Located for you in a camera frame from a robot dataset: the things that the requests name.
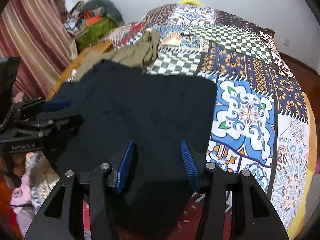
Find black pants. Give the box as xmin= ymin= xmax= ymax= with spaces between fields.
xmin=55 ymin=61 xmax=217 ymax=239

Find red striped curtain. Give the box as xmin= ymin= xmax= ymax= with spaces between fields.
xmin=1 ymin=0 xmax=78 ymax=98

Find wall power socket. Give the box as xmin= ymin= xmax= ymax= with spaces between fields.
xmin=284 ymin=38 xmax=290 ymax=46

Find grey plush toy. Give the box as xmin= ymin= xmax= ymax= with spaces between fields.
xmin=81 ymin=0 xmax=123 ymax=22

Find khaki pants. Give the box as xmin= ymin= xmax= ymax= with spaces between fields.
xmin=72 ymin=30 xmax=161 ymax=81

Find wooden bed headboard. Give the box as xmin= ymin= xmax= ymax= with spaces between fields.
xmin=46 ymin=41 xmax=113 ymax=100

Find patchwork patterned bedspread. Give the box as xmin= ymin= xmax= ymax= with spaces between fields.
xmin=107 ymin=3 xmax=316 ymax=233

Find yellow hoop behind bed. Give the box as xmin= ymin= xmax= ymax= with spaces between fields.
xmin=179 ymin=0 xmax=203 ymax=7

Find green patterned bag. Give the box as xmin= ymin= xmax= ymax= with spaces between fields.
xmin=74 ymin=17 xmax=117 ymax=52

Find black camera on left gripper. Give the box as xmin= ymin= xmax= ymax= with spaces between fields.
xmin=0 ymin=57 xmax=21 ymax=131

